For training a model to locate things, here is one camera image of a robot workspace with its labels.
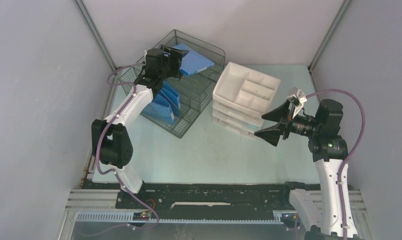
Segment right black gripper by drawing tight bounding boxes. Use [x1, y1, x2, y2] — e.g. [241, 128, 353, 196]
[254, 98, 320, 146]

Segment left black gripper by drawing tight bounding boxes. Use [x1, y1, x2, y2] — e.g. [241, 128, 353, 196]
[158, 46, 188, 82]

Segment blue folder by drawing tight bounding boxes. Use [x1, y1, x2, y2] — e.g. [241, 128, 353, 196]
[172, 43, 215, 77]
[160, 81, 181, 117]
[142, 92, 175, 125]

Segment green wire mesh basket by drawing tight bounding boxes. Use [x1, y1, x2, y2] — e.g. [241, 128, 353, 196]
[119, 29, 226, 139]

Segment white plastic drawer organizer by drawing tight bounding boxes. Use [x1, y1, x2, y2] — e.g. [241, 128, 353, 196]
[212, 62, 281, 140]

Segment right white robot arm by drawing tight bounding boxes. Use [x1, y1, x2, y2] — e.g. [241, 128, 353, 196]
[254, 99, 360, 240]

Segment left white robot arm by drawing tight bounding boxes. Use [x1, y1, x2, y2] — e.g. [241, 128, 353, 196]
[91, 45, 189, 208]

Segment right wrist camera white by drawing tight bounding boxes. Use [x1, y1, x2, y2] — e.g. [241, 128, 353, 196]
[287, 87, 307, 119]

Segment black front rail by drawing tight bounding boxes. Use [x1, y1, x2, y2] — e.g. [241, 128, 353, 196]
[116, 181, 316, 223]

